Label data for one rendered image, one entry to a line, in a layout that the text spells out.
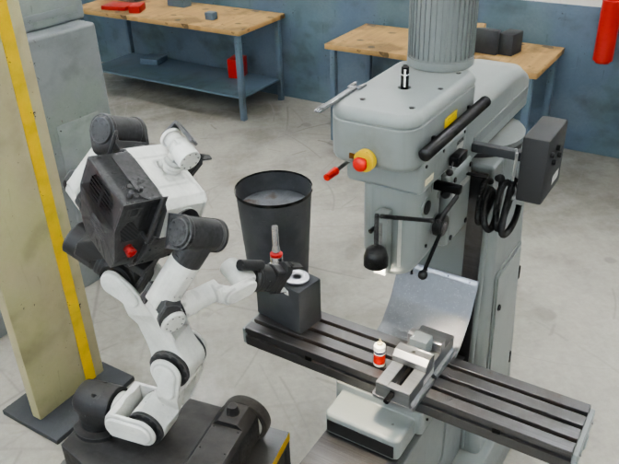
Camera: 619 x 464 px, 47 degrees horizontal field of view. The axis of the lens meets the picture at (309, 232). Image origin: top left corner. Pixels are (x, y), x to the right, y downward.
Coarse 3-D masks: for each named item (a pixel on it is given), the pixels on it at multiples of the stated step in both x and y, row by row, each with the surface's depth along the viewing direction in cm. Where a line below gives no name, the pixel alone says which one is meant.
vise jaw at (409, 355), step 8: (400, 344) 237; (408, 344) 237; (400, 352) 235; (408, 352) 234; (416, 352) 234; (424, 352) 233; (392, 360) 236; (400, 360) 234; (408, 360) 232; (416, 360) 231; (424, 360) 230; (432, 360) 232; (416, 368) 232; (424, 368) 230
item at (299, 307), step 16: (304, 272) 260; (288, 288) 254; (304, 288) 253; (320, 288) 260; (272, 304) 264; (288, 304) 257; (304, 304) 256; (320, 304) 264; (288, 320) 262; (304, 320) 259
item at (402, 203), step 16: (368, 192) 210; (384, 192) 207; (400, 192) 204; (432, 192) 210; (368, 208) 213; (400, 208) 206; (416, 208) 206; (432, 208) 214; (368, 224) 215; (400, 224) 209; (416, 224) 208; (368, 240) 218; (400, 240) 211; (416, 240) 212; (432, 240) 221; (400, 256) 214; (416, 256) 214; (400, 272) 218
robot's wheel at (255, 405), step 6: (234, 396) 280; (240, 396) 279; (246, 396) 278; (240, 402) 275; (246, 402) 275; (252, 402) 276; (258, 402) 277; (252, 408) 274; (258, 408) 275; (264, 408) 278; (258, 414) 274; (264, 414) 276; (258, 420) 276; (264, 420) 276; (270, 420) 280; (264, 426) 277; (264, 432) 278
